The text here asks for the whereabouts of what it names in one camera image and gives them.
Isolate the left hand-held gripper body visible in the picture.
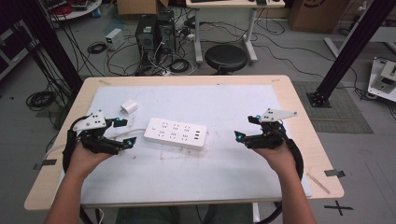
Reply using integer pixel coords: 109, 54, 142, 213
72, 109, 120, 155

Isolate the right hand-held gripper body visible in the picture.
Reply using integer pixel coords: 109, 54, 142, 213
247, 107, 299, 150

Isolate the person's right hand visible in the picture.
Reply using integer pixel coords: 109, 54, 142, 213
252, 141, 297, 181

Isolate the person's left hand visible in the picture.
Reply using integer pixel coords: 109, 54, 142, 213
66, 141, 114, 180

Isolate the white power adapter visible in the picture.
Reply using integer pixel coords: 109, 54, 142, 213
120, 99, 140, 115

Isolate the wooden table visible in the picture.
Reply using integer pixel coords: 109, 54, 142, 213
23, 74, 346, 212

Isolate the white power strip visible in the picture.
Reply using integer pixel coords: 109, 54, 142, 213
143, 117, 208, 152

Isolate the white table mat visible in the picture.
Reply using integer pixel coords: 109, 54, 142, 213
57, 84, 314, 206

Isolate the black tape piece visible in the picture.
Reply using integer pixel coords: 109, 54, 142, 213
33, 158, 58, 172
323, 168, 347, 179

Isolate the thin wooden stick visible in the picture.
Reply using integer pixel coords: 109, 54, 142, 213
305, 172, 332, 195

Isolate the black round stool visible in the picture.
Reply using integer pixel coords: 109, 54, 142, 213
204, 43, 249, 76

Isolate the grey floor mat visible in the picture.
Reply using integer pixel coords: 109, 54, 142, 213
291, 80, 375, 135

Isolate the white bench power supply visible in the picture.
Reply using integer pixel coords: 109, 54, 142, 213
105, 27, 126, 51

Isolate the black computer tower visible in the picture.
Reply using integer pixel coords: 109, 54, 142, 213
134, 15, 159, 67
156, 10, 177, 56

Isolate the black tape cross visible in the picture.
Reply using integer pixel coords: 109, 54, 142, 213
323, 200, 355, 217

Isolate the round white table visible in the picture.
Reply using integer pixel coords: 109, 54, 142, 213
39, 0, 104, 22

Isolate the small cardboard box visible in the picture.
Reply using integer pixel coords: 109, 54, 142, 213
116, 0, 169, 17

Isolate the white desk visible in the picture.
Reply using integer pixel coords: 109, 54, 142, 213
185, 0, 286, 65

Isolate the large cardboard box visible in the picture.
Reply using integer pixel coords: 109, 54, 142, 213
287, 0, 347, 34

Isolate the white device board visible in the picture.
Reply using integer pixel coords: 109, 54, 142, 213
367, 56, 396, 104

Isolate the white power strip cable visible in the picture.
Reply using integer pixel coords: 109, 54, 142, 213
43, 127, 148, 161

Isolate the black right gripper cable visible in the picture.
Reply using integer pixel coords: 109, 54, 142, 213
263, 124, 305, 224

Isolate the coiled black cable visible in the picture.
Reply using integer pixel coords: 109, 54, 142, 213
25, 90, 57, 112
86, 41, 108, 55
169, 58, 191, 75

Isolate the black metal post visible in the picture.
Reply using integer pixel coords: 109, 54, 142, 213
18, 0, 84, 95
305, 0, 396, 108

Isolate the grey metal frame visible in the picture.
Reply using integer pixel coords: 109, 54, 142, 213
0, 20, 40, 82

